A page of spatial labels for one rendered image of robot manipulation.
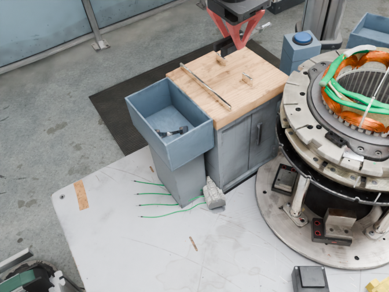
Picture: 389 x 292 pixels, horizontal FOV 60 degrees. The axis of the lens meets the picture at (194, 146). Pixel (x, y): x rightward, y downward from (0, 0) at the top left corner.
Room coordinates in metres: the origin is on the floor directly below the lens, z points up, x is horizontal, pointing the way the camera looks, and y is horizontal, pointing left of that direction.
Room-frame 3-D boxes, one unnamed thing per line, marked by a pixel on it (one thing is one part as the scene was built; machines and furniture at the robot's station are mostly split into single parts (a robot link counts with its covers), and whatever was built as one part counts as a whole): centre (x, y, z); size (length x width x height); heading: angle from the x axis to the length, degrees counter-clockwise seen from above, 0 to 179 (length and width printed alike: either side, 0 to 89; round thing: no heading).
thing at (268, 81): (0.58, -0.09, 1.05); 0.20 x 0.19 x 0.02; 119
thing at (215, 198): (0.46, -0.03, 0.80); 0.10 x 0.05 x 0.04; 10
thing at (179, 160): (0.50, 0.05, 0.92); 0.17 x 0.11 x 0.28; 29
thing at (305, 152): (0.37, -0.19, 1.05); 0.09 x 0.04 x 0.01; 32
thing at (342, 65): (0.49, -0.30, 1.12); 0.06 x 0.02 x 0.04; 122
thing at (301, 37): (0.72, -0.30, 1.04); 0.04 x 0.04 x 0.01
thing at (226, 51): (0.51, -0.08, 1.18); 0.04 x 0.01 x 0.02; 120
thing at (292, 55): (0.72, -0.30, 0.91); 0.07 x 0.07 x 0.25; 6
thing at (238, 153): (0.58, -0.09, 0.91); 0.19 x 0.19 x 0.26; 29
